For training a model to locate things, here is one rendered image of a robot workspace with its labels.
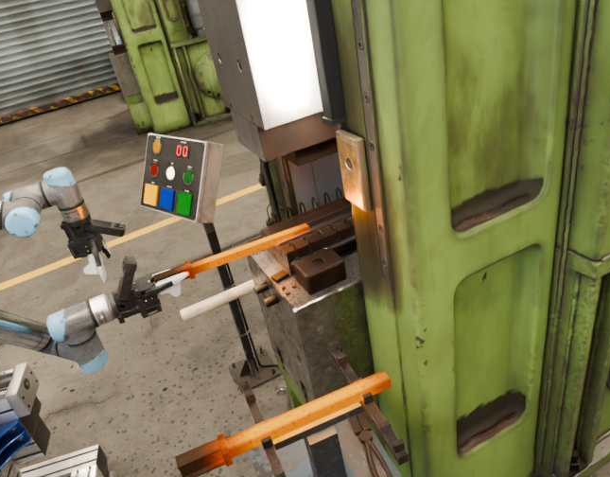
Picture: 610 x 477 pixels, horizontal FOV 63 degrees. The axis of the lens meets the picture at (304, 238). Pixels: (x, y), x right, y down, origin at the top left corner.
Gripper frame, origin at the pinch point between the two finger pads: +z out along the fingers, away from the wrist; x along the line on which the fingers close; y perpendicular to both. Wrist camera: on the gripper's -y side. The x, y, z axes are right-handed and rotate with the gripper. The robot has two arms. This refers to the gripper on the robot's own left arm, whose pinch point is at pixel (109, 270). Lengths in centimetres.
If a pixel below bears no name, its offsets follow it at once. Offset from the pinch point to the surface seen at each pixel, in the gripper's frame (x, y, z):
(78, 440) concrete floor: -25, 51, 93
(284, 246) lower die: 25, -54, -6
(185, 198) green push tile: -18.0, -28.4, -9.4
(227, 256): 25.9, -38.1, -8.3
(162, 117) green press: -455, 8, 74
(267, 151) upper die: 28, -55, -36
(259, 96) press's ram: 33, -56, -51
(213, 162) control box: -19.9, -40.9, -19.0
